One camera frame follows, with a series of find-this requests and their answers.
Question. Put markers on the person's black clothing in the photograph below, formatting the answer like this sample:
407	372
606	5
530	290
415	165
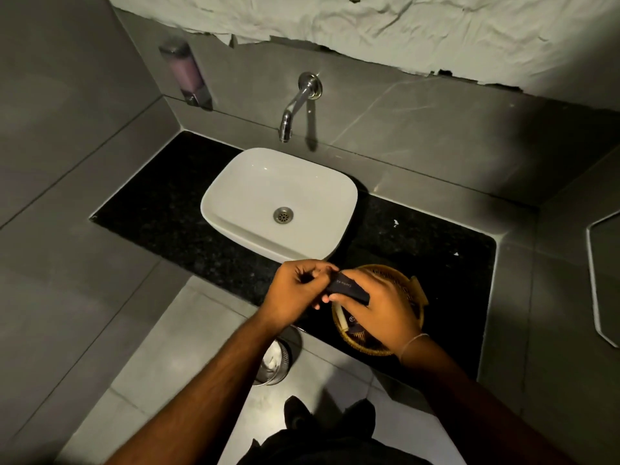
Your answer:
329	450

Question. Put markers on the chrome wall faucet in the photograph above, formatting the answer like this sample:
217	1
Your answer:
298	101

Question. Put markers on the metal sink drain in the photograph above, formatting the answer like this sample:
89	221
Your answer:
283	215

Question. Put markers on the person's left thumb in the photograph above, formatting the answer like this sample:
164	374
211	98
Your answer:
315	297

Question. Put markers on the person's right hand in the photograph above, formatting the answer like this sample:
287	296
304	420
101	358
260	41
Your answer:
387	314

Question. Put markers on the white crumpled paper covering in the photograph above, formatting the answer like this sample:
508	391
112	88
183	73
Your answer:
387	28

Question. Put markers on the person's right forearm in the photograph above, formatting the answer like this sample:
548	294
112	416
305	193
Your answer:
474	406

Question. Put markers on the person's left hand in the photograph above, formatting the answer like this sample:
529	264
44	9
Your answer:
286	295

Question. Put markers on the white framed wall panel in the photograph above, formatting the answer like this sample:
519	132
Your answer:
592	285

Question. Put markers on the person's black shoes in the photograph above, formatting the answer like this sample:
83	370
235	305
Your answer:
295	414

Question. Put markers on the steel trash bin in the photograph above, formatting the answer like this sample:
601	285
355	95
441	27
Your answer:
276	365

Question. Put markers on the wall soap dispenser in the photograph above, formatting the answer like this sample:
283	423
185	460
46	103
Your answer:
186	72

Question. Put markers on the white ceramic sink basin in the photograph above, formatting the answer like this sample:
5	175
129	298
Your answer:
271	188

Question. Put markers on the dark packet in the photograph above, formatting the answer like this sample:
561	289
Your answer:
346	287

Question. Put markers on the person's left forearm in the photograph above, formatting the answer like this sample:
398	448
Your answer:
203	397

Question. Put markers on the round wicker basket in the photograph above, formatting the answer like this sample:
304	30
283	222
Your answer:
348	341

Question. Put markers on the person's right thumb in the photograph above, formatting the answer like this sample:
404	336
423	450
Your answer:
345	297

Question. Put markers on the white tube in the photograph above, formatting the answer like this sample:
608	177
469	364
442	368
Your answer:
341	318

